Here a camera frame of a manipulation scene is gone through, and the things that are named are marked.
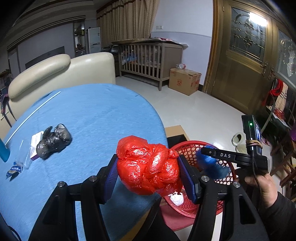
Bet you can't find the blue plastic bag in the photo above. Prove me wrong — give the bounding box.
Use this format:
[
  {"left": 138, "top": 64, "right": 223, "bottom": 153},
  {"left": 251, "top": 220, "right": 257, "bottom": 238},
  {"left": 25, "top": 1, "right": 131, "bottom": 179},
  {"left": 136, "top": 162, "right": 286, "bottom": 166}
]
[{"left": 196, "top": 150, "right": 230, "bottom": 180}]

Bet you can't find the white tissue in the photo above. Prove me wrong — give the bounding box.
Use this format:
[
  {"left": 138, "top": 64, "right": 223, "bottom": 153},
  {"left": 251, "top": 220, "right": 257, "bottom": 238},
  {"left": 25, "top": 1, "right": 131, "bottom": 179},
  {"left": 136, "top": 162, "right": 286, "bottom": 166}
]
[{"left": 168, "top": 192, "right": 184, "bottom": 206}]

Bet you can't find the red plastic bag ball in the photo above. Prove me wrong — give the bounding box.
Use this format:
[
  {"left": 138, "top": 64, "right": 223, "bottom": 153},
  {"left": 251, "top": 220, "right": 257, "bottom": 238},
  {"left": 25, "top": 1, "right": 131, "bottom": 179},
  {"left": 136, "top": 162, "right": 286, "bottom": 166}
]
[{"left": 116, "top": 136, "right": 183, "bottom": 197}]

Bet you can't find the black plastic bag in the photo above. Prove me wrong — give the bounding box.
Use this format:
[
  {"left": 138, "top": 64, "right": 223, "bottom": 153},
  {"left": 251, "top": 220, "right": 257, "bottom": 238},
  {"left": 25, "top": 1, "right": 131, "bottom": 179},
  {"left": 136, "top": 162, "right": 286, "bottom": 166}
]
[{"left": 36, "top": 123, "right": 72, "bottom": 160}]

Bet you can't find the white purple cardboard box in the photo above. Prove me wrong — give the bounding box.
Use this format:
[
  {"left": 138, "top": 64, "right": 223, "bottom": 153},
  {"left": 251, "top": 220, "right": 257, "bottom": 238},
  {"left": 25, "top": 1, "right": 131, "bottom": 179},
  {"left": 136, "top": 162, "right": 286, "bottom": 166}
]
[{"left": 29, "top": 131, "right": 44, "bottom": 161}]

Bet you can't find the blue foil wrapper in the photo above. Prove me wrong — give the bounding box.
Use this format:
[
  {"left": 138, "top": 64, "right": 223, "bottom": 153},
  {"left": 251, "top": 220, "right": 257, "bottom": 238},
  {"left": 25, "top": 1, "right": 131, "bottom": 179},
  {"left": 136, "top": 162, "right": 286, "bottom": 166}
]
[{"left": 6, "top": 162, "right": 23, "bottom": 181}]

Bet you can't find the clear plastic package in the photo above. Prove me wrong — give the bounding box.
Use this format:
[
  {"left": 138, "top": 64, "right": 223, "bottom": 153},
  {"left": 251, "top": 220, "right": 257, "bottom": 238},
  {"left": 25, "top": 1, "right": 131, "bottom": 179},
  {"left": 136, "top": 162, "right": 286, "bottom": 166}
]
[{"left": 16, "top": 138, "right": 33, "bottom": 169}]

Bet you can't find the right hand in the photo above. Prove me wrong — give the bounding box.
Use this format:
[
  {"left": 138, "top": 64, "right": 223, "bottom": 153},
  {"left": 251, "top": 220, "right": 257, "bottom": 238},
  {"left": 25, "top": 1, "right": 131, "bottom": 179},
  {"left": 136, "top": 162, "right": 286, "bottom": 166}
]
[{"left": 235, "top": 169, "right": 278, "bottom": 208}]

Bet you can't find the white slipper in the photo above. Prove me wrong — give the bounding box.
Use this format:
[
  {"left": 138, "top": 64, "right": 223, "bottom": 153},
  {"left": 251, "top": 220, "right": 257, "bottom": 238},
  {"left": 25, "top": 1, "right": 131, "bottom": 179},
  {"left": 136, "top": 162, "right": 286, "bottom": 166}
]
[{"left": 231, "top": 132, "right": 247, "bottom": 154}]

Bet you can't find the red plastic basket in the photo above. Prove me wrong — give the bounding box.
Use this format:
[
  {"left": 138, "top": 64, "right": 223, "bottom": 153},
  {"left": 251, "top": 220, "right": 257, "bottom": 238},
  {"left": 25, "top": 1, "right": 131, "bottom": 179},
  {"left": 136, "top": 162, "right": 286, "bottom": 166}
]
[{"left": 161, "top": 141, "right": 223, "bottom": 225}]

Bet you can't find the blue table cloth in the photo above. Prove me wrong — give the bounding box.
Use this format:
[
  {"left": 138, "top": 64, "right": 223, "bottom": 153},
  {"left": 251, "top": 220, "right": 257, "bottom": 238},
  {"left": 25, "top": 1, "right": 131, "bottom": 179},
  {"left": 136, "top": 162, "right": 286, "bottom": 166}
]
[{"left": 1, "top": 84, "right": 167, "bottom": 240}]

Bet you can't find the white thin rod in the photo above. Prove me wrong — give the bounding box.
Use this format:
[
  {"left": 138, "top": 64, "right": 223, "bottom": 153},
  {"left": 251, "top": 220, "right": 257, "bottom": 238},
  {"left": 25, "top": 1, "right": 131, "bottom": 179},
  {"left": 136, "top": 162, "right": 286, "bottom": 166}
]
[{"left": 5, "top": 91, "right": 61, "bottom": 146}]

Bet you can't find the blue thermos bottle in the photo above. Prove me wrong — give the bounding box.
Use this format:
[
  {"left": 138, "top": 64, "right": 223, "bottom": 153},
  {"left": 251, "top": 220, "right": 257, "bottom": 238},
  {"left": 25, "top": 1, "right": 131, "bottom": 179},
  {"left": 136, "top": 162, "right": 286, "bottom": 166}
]
[{"left": 0, "top": 139, "right": 10, "bottom": 162}]

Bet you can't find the wooden baby crib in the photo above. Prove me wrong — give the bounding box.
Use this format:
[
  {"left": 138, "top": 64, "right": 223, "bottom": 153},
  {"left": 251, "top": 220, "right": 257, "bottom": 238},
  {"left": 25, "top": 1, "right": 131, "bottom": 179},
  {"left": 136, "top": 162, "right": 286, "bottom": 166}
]
[{"left": 113, "top": 38, "right": 184, "bottom": 91}]

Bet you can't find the cream leather sofa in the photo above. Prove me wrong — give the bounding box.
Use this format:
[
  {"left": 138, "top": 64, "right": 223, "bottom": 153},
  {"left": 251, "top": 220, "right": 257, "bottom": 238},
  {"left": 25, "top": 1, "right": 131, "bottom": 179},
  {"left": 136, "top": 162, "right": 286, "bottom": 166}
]
[{"left": 1, "top": 52, "right": 115, "bottom": 140}]

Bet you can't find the wooden glass door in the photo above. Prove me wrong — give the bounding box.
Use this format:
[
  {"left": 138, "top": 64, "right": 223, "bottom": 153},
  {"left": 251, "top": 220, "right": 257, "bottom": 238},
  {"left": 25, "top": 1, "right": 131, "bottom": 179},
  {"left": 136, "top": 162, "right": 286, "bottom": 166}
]
[{"left": 203, "top": 1, "right": 295, "bottom": 114}]

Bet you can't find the white air conditioner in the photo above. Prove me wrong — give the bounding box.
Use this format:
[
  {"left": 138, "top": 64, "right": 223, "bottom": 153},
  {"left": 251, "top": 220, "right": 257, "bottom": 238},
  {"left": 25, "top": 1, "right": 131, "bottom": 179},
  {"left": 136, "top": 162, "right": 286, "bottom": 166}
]
[{"left": 88, "top": 27, "right": 101, "bottom": 54}]

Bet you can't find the beige curtain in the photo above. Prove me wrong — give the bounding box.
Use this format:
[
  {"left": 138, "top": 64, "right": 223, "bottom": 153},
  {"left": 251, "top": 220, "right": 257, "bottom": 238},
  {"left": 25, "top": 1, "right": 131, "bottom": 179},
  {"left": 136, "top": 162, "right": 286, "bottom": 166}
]
[{"left": 96, "top": 0, "right": 159, "bottom": 47}]

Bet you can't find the patterned strap bag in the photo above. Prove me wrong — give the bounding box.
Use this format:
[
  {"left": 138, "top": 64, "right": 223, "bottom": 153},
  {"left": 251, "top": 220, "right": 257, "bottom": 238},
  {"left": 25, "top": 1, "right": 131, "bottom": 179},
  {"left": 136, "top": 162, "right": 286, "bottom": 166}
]
[{"left": 1, "top": 93, "right": 16, "bottom": 127}]

